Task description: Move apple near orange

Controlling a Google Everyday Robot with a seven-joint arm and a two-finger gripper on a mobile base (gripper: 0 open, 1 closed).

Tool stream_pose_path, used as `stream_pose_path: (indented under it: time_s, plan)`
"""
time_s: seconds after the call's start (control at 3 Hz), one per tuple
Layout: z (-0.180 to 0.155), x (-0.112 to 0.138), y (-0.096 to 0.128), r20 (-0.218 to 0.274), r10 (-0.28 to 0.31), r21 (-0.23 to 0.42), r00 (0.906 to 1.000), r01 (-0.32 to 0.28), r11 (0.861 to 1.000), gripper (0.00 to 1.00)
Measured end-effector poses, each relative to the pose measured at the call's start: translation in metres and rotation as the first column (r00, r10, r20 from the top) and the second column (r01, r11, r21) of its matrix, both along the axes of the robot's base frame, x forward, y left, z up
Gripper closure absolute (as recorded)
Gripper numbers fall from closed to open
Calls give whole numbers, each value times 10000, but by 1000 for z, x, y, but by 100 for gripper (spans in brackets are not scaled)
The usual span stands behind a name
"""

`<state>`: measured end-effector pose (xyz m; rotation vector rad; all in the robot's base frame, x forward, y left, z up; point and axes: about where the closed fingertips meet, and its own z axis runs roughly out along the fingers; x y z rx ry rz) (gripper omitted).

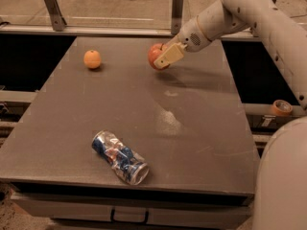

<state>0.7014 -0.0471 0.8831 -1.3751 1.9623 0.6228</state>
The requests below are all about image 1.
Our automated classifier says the left metal bracket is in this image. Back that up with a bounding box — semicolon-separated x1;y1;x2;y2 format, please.
44;0;67;32

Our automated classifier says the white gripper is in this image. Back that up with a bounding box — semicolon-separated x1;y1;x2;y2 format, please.
154;16;211;69

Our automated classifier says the orange tape roll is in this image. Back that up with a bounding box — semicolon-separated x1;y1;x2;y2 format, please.
272;100;293;116

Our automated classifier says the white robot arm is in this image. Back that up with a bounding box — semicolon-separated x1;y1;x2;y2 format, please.
148;0;307;230

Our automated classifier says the red apple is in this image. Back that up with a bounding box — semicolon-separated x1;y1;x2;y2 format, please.
148;43;166;70

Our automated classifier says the orange fruit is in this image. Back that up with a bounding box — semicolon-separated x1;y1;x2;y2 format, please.
83;50;102;69

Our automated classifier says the grey drawer front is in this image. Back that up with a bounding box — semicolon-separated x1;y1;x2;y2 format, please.
12;193;250;230

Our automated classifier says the black drawer handle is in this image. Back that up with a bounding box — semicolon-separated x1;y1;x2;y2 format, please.
110;207;149;224

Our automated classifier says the middle metal bracket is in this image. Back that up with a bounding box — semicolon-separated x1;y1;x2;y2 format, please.
171;0;184;35

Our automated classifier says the crushed blue silver can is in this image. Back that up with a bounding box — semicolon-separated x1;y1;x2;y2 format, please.
92;130;149;185

